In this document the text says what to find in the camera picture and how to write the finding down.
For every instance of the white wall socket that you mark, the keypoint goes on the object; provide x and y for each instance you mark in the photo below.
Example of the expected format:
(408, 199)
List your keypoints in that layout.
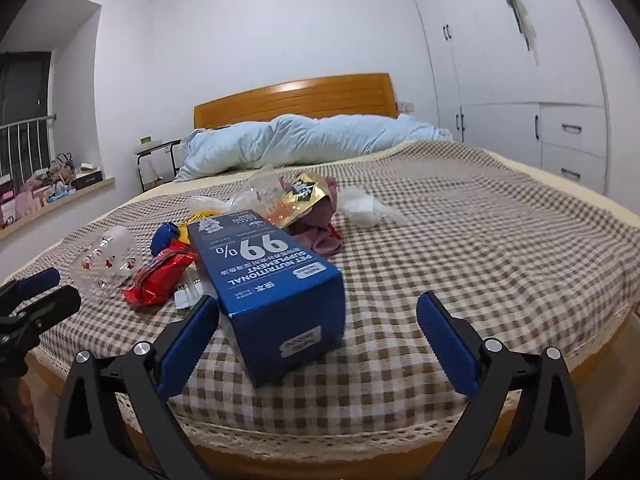
(405, 106)

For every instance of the yellow snack packet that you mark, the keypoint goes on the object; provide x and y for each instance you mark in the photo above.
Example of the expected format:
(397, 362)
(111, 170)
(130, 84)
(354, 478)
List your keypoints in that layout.
(186, 221)

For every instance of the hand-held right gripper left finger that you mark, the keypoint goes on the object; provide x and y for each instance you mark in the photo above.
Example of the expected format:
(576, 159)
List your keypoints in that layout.
(187, 345)

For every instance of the white stick sachets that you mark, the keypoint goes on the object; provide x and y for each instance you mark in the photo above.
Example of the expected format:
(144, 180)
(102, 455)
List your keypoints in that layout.
(190, 292)

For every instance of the gold snack packet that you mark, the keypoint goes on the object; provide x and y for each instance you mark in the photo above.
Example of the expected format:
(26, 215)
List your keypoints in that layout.
(300, 195)

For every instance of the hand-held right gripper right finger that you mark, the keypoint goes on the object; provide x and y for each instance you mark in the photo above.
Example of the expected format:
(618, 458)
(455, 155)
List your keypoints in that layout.
(447, 350)

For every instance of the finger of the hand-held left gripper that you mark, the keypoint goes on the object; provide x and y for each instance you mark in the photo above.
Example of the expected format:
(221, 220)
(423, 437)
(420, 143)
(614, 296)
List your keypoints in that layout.
(50, 307)
(35, 280)

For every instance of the blue and white round toy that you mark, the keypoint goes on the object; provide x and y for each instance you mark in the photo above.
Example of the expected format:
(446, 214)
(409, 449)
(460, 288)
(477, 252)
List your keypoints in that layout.
(162, 237)

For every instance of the hanging white ornament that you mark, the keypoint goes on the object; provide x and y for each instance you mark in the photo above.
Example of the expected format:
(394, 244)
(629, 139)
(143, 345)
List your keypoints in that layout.
(522, 15)

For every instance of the black box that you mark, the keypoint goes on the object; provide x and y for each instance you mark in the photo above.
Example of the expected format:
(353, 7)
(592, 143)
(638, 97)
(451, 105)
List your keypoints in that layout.
(89, 179)

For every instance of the white wardrobe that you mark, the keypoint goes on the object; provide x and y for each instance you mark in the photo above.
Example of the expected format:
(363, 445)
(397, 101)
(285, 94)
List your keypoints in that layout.
(500, 60)

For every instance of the metal window railing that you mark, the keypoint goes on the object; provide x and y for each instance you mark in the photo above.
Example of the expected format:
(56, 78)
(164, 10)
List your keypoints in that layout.
(25, 145)

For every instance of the black frame bedside table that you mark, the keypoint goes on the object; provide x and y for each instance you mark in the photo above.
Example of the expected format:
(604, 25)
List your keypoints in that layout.
(155, 149)

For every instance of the pile of boxes and bags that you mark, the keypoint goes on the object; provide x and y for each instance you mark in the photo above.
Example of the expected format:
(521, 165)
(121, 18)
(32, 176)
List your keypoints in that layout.
(35, 195)

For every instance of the purple cloth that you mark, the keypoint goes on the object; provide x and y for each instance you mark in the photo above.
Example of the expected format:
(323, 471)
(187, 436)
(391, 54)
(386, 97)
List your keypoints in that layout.
(320, 240)

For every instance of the clear plastic bag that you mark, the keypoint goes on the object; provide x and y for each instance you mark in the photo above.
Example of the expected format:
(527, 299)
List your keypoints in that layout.
(210, 205)

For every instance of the wooden bed frame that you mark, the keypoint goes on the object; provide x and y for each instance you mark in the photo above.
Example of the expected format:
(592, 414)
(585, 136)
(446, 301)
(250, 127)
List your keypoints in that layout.
(300, 100)

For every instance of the red snack packet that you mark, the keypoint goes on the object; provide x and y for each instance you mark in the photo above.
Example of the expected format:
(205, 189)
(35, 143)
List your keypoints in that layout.
(155, 275)

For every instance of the dark window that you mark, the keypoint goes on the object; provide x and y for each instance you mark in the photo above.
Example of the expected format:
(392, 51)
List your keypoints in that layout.
(25, 85)

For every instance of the light blue duvet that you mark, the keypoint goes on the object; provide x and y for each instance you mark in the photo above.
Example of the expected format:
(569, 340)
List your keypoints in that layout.
(310, 140)

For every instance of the white tissue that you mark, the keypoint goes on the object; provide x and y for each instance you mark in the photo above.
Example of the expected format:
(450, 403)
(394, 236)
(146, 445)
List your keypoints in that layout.
(367, 207)

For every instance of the clear plastic bottle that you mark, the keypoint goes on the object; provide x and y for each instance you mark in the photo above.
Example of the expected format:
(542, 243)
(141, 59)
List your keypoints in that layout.
(102, 262)

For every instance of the blue cardboard box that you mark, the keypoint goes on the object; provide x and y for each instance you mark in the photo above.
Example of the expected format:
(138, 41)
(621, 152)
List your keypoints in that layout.
(270, 280)

